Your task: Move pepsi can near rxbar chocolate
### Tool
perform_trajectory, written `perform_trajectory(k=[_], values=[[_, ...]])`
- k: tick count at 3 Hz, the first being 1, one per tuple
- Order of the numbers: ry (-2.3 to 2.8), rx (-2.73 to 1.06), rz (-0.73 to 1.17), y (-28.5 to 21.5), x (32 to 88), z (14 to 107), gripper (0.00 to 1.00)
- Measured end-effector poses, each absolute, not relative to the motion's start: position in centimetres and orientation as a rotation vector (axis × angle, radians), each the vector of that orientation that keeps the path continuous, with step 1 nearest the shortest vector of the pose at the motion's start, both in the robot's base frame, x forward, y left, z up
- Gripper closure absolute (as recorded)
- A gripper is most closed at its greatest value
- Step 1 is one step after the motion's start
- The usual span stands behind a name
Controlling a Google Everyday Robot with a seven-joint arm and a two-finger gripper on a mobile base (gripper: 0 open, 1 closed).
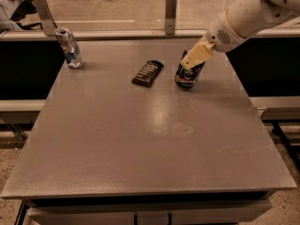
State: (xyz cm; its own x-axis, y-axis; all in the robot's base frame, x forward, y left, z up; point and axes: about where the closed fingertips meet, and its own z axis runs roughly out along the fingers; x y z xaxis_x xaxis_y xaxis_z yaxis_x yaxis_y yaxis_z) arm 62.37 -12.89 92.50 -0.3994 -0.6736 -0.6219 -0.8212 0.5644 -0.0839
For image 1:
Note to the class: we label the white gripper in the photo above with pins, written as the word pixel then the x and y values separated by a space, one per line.
pixel 222 35

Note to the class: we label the blue pepsi can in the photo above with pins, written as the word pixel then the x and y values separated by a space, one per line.
pixel 187 78

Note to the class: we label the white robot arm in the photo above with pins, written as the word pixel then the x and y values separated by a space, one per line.
pixel 262 14

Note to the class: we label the black rxbar chocolate bar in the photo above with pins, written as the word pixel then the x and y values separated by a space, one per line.
pixel 146 76

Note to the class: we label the silver red bull can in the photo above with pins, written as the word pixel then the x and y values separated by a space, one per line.
pixel 69 46

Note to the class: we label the middle metal bracket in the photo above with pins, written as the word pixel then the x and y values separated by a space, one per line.
pixel 170 17

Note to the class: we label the metal bracket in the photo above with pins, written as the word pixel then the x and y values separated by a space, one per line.
pixel 46 18
pixel 170 17

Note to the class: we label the left metal bracket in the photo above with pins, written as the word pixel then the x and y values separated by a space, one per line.
pixel 46 18

